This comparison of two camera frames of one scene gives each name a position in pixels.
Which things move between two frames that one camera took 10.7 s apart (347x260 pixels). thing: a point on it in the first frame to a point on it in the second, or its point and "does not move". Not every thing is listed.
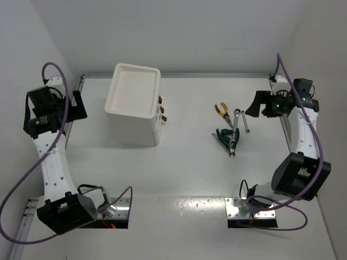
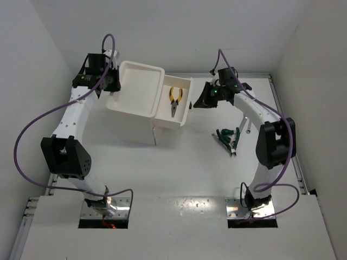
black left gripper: x=77 y=112 to x=116 y=86
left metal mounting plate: x=120 y=209 does not move
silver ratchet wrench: x=237 y=112 to x=244 y=118
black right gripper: x=263 y=97 to x=204 y=101
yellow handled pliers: x=226 y=115 to x=174 y=103
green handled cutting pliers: x=230 y=144 does not move
